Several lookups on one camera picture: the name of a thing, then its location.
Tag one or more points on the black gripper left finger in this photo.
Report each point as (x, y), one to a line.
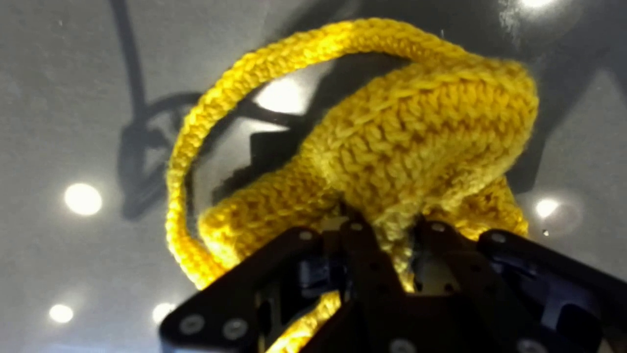
(373, 275)

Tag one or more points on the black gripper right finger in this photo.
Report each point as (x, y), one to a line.
(471, 275)

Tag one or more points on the yellow crocheted towel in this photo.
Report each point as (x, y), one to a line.
(418, 130)

